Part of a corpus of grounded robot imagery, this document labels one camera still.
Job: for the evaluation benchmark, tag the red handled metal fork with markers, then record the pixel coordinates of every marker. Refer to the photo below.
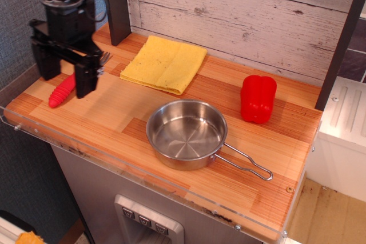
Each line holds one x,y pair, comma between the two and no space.
62,91

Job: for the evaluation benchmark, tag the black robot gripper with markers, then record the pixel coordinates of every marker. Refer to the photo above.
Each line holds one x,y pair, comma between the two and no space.
67,35

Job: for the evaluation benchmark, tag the dark grey right post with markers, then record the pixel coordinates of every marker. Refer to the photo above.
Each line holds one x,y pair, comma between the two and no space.
341,48

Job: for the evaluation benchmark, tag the yellow folded towel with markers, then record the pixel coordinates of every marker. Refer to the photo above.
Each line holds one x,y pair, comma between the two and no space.
165,65

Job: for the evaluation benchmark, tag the grey toy fridge cabinet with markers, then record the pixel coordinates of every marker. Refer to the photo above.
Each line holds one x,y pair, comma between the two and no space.
95,187

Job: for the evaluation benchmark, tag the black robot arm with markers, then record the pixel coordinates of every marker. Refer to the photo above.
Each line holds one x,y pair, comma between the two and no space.
67,5

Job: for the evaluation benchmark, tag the silver dispenser button panel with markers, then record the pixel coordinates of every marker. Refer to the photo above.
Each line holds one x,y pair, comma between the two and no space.
140,224

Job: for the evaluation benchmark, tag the red toy bell pepper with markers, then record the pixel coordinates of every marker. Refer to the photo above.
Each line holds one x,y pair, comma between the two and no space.
257,98

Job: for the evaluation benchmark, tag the yellow cloth at corner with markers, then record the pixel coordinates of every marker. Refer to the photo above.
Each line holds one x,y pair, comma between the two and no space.
29,238

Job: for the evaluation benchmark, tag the clear acrylic table guard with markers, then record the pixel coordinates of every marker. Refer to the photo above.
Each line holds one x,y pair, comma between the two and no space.
250,186

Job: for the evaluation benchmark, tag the stainless steel pan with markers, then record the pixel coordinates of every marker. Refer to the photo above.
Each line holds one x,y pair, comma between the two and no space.
188,134

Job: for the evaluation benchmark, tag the white toy sink unit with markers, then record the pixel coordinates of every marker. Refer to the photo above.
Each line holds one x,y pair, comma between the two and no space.
337,159

